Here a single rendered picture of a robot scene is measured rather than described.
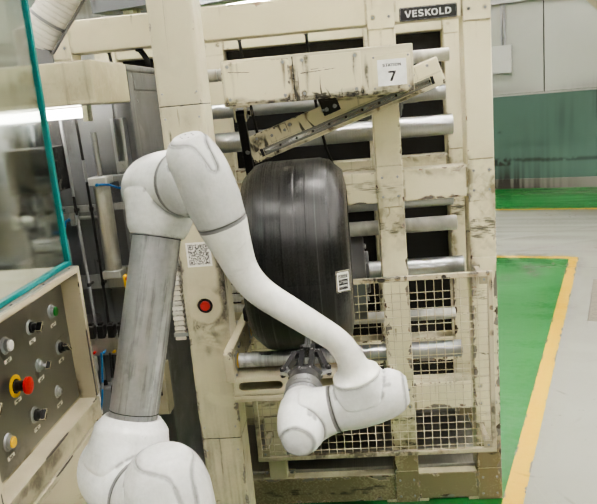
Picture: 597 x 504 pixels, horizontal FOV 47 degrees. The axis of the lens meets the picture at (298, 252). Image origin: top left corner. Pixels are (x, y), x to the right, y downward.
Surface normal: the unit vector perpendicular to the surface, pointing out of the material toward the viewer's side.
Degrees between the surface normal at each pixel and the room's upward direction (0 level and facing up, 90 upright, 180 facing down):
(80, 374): 90
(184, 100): 90
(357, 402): 91
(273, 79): 90
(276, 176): 27
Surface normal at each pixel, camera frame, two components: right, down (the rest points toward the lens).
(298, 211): -0.11, -0.40
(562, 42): -0.41, 0.23
